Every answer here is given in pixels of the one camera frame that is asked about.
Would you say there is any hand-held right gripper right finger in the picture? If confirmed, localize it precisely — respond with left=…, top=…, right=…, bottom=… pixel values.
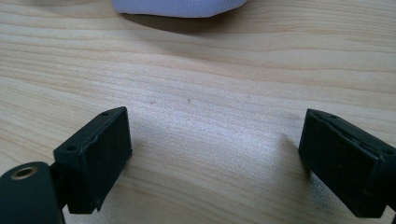
left=298, top=108, right=396, bottom=218

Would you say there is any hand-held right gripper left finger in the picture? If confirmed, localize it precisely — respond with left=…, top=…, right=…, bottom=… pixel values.
left=49, top=105, right=134, bottom=216

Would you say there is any light blue cloth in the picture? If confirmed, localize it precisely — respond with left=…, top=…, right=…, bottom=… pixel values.
left=111, top=0, right=249, bottom=19

